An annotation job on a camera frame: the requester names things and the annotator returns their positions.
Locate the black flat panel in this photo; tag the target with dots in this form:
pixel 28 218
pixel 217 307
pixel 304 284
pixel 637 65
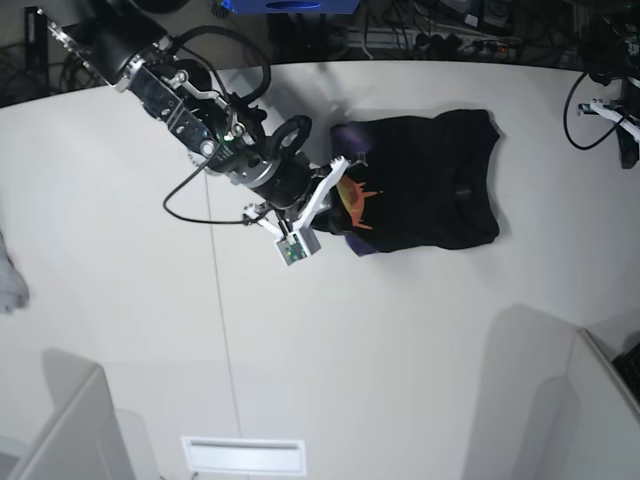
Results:
pixel 36 49

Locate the white label plate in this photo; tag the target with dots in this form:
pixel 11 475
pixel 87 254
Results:
pixel 250 457

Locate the grey cloth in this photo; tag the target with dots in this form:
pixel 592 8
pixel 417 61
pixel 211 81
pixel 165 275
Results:
pixel 14 290

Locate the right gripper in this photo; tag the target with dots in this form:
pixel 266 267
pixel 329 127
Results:
pixel 293 184

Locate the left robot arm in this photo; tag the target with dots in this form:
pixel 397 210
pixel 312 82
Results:
pixel 611 53

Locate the white bin right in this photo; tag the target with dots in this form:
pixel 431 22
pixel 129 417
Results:
pixel 585 423

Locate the white bin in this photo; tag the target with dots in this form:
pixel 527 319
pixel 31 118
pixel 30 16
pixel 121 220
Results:
pixel 86 437
pixel 585 423

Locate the black T-shirt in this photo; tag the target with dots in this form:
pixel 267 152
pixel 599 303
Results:
pixel 415 182

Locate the black keyboard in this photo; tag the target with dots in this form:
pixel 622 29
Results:
pixel 628 367

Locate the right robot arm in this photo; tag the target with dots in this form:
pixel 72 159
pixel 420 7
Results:
pixel 122 43

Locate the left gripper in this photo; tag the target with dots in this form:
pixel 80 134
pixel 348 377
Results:
pixel 625 119

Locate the blue box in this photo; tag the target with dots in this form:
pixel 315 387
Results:
pixel 251 7

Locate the white bin left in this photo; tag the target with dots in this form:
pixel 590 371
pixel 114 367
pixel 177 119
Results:
pixel 86 437

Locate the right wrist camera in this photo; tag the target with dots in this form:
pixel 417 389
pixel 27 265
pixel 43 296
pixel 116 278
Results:
pixel 297 245

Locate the white power strip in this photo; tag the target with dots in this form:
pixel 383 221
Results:
pixel 416 40

